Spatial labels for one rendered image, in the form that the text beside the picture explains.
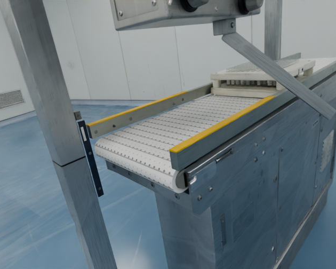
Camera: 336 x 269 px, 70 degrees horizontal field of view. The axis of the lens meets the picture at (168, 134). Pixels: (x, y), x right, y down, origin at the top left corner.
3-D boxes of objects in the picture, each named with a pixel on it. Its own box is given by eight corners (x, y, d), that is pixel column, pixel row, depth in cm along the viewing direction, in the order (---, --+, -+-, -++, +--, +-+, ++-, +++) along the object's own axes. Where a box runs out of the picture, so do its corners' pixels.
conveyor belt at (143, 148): (174, 198, 39) (169, 171, 38) (97, 160, 57) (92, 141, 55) (355, 65, 124) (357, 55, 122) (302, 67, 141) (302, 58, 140)
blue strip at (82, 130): (99, 197, 60) (78, 122, 53) (97, 196, 61) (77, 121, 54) (104, 194, 61) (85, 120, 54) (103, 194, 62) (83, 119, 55)
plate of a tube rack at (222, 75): (286, 80, 64) (286, 73, 63) (209, 80, 81) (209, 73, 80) (315, 66, 79) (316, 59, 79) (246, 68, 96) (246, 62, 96)
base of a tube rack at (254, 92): (285, 99, 66) (285, 91, 65) (210, 94, 83) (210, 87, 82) (314, 81, 81) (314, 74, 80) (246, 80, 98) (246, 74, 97)
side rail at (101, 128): (93, 139, 55) (89, 126, 54) (89, 137, 57) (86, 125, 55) (301, 58, 138) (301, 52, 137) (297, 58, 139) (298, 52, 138)
